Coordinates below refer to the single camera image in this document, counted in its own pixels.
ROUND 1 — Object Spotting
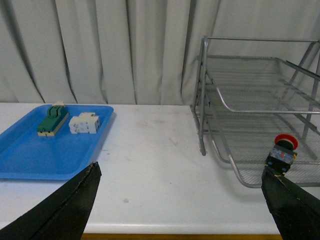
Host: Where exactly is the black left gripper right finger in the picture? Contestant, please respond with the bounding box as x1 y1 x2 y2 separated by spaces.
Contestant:
261 166 320 240

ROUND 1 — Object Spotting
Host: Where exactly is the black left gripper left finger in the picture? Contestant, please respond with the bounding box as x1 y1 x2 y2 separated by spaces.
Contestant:
0 162 102 240

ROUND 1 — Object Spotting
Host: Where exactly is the red emergency stop button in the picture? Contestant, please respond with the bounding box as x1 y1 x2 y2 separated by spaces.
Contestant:
265 133 299 175

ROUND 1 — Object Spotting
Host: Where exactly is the silver mesh tray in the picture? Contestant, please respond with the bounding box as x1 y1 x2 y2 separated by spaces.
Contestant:
204 87 320 188
204 107 320 166
204 55 320 115

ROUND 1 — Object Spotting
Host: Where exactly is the blue plastic tray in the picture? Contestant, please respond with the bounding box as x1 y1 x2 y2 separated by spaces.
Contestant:
0 105 114 181

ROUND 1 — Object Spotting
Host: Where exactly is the white circuit breaker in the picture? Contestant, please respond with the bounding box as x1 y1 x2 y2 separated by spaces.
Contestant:
68 112 101 134

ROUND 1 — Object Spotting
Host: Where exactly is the grey curtain backdrop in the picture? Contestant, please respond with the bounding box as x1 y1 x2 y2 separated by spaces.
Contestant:
0 0 320 105

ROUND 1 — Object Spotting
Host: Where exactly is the green knife switch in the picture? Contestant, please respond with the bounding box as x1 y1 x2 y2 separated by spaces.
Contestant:
36 101 69 137

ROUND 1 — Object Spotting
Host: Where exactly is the silver mesh rack frame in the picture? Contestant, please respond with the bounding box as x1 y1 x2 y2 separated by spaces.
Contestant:
190 35 320 161

